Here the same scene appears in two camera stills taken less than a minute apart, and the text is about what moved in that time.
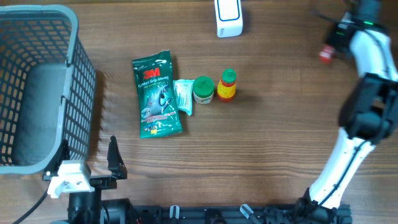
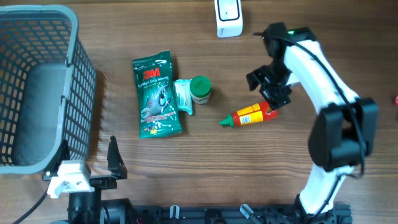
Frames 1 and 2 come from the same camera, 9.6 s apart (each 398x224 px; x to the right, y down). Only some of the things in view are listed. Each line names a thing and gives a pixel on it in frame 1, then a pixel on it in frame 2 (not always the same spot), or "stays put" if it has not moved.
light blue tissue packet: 183,89 stays put
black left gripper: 115,165 stays put
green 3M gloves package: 158,111 stays put
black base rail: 195,214 stays put
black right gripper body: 339,35 to 272,77
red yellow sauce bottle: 226,88 to 255,113
